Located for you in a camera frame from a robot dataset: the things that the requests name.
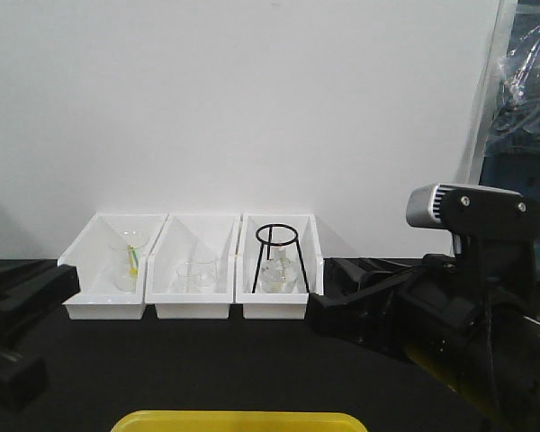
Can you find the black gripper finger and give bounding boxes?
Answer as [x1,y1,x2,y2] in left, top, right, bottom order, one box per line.
[323,257,421,295]
[0,335,49,411]
[0,259,80,342]
[306,269,428,347]

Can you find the white bin left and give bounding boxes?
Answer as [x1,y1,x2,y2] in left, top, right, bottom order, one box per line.
[58,212,167,320]

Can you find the glass funnel in bin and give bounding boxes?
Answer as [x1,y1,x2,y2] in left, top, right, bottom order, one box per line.
[109,230,149,293]

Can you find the yellow plastic tray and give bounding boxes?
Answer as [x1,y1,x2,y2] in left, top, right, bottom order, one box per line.
[112,410,366,431]

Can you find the white bin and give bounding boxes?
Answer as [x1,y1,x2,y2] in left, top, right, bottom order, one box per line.
[145,213,241,320]
[234,213,324,320]
[58,212,167,320]

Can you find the white bin right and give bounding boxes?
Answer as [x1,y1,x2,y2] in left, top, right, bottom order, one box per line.
[234,213,324,320]

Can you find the small glass beakers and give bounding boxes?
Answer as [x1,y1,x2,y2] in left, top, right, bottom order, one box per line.
[175,260,218,293]

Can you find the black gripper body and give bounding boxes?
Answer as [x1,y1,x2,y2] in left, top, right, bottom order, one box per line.
[398,236,540,432]

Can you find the white bin middle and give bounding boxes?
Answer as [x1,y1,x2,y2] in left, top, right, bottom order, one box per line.
[145,213,241,320]

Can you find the plastic wrapped blue equipment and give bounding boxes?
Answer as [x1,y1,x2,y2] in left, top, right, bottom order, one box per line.
[480,1,540,202]

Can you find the glass flask in bin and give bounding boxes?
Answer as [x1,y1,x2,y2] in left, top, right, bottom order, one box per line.
[259,247,298,293]

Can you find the black wire tripod stand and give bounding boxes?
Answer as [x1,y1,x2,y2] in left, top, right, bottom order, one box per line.
[250,223,310,293]

